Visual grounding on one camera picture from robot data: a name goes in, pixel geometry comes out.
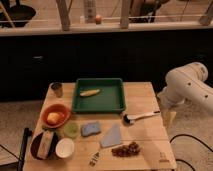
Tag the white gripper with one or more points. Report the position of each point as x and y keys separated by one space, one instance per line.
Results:
x=168 y=116

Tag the white handled dish brush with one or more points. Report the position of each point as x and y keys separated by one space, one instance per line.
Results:
x=130 y=119

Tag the green plastic tray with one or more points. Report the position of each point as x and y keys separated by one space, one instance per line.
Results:
x=109 y=99

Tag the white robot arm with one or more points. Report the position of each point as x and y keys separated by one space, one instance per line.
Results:
x=185 y=82

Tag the brown grape bunch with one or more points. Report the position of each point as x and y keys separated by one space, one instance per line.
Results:
x=129 y=150

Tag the blue folded cloth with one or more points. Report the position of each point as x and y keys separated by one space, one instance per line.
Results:
x=112 y=137

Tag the blue sponge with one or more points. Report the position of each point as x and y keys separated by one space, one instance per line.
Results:
x=90 y=129

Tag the small metal fork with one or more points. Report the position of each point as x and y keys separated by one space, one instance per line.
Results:
x=94 y=159

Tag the white small bowl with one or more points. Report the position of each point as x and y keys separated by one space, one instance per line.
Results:
x=65 y=148

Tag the orange bowl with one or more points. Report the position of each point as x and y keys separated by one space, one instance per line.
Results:
x=57 y=108

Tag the yellow bun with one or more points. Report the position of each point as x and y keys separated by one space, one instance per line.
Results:
x=53 y=118

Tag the metal cup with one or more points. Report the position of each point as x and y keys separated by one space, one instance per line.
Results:
x=57 y=89

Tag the small orange ball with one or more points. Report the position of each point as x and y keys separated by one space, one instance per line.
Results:
x=98 y=19

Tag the beige wrapped bar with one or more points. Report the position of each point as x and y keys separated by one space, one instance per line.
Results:
x=45 y=144

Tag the dark plate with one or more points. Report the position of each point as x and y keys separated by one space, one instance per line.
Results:
x=36 y=143

